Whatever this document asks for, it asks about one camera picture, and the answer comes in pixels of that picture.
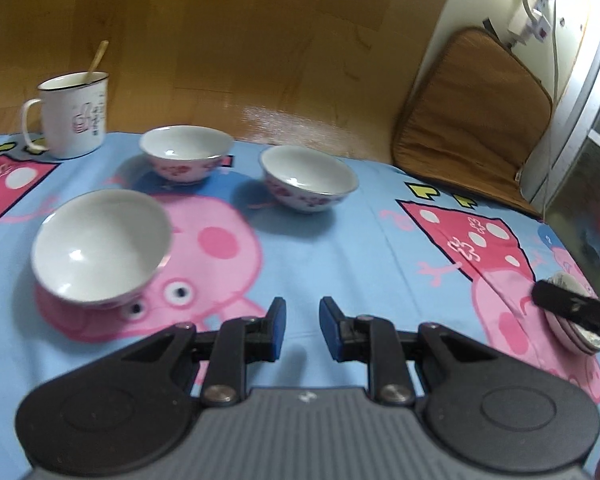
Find brown seat cushion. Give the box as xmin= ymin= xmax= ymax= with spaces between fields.
xmin=391 ymin=27 xmax=553 ymax=218

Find white scalloped floral plate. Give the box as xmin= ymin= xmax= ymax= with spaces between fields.
xmin=550 ymin=271 xmax=600 ymax=311

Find wooden spoon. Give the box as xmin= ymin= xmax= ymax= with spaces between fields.
xmin=84 ymin=40 xmax=110 ymax=85

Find white power strip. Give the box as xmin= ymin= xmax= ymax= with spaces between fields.
xmin=505 ymin=0 xmax=562 ymax=47

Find stack of small plates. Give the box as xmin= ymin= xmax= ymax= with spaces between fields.
xmin=544 ymin=305 xmax=588 ymax=356

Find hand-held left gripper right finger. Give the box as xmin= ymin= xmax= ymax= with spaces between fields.
xmin=320 ymin=296 xmax=498 ymax=405

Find black tape strip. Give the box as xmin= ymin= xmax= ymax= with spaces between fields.
xmin=481 ymin=16 xmax=507 ymax=44

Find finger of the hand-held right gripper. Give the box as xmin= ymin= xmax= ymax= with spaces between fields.
xmin=531 ymin=280 xmax=600 ymax=346

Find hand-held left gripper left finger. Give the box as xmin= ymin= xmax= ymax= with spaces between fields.
xmin=122 ymin=297 xmax=287 ymax=407

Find white bowl red flowers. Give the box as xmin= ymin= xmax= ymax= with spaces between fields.
xmin=31 ymin=190 xmax=173 ymax=311
xmin=140 ymin=126 xmax=233 ymax=184
xmin=259 ymin=146 xmax=358 ymax=213

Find small white floral plate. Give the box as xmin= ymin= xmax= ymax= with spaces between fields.
xmin=570 ymin=329 xmax=600 ymax=356

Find frosted glass sliding door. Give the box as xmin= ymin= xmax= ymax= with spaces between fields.
xmin=522 ymin=0 xmax=600 ymax=301

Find white enamel mug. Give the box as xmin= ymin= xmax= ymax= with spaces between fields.
xmin=21 ymin=72 xmax=110 ymax=160

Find cartoon pig printed blanket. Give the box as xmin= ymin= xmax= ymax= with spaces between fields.
xmin=0 ymin=130 xmax=600 ymax=480

